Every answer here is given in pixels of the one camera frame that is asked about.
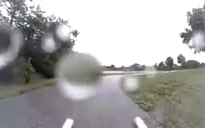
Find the distant clump of trees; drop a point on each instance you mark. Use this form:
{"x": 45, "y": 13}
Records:
{"x": 131, "y": 67}

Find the grey asphalt path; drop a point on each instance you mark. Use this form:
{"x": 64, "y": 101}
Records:
{"x": 100, "y": 110}

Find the robot's own part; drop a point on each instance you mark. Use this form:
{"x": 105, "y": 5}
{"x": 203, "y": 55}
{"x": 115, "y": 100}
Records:
{"x": 68, "y": 123}
{"x": 140, "y": 122}

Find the large dark tree group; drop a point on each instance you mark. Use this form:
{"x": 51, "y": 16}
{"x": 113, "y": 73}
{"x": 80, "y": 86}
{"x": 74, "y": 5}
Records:
{"x": 33, "y": 43}

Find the distant row of trees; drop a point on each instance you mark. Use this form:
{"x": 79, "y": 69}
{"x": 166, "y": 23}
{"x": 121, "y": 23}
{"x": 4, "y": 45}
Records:
{"x": 176, "y": 63}

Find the grass verge with slope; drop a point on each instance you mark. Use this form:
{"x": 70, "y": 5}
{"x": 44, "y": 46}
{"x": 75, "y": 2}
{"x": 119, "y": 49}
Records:
{"x": 183, "y": 96}

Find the flat grass verge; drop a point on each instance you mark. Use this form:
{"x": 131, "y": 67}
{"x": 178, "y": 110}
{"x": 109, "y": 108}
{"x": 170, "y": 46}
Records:
{"x": 13, "y": 89}

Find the tall leafy tree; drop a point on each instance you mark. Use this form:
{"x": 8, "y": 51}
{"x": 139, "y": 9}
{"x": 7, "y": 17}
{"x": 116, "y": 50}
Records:
{"x": 198, "y": 28}

